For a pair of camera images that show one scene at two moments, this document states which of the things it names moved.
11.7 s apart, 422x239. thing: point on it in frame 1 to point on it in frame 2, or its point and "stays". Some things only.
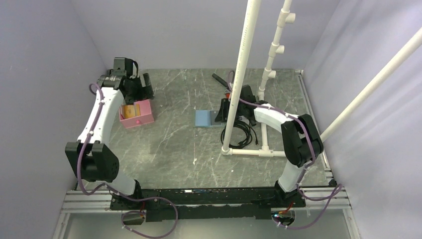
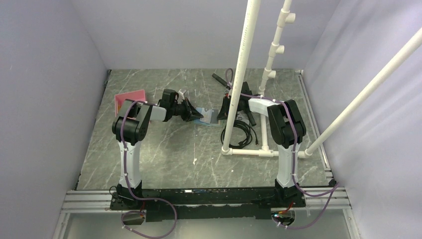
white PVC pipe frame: [251, 17] stays
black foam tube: [220, 80] stays
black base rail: [178, 204] stays
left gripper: [145, 93] to [191, 113]
